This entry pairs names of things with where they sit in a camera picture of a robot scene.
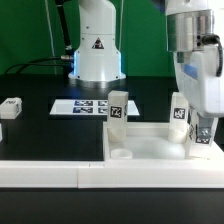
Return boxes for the white block at left edge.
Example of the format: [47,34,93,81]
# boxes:
[0,123,3,142]

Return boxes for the white square tabletop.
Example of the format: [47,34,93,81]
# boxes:
[103,122,224,161]

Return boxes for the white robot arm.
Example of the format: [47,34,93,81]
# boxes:
[69,0,224,140]

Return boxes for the grey camera cable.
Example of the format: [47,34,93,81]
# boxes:
[201,33,224,78]

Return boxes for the black cables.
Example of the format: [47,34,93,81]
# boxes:
[2,0,75,76]

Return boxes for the white marker plate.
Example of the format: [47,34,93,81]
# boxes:
[50,99,139,116]

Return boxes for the white U-shaped fence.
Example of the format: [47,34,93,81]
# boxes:
[0,146,224,190]

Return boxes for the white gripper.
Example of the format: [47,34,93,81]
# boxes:
[173,45,224,140]

